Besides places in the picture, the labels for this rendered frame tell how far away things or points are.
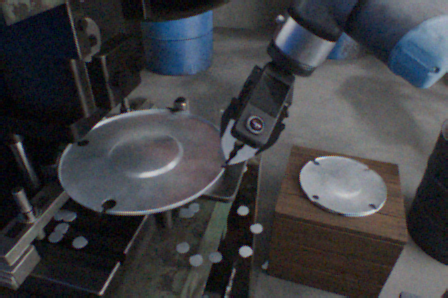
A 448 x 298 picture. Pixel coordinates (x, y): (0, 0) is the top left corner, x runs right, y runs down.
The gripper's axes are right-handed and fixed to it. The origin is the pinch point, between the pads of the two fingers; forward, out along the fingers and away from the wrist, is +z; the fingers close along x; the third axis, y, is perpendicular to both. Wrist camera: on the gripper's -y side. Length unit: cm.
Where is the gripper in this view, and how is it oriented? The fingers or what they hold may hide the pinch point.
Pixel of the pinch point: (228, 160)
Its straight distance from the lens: 55.8
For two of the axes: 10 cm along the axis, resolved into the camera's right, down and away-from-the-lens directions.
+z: -4.1, 6.8, 6.1
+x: -8.8, -4.6, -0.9
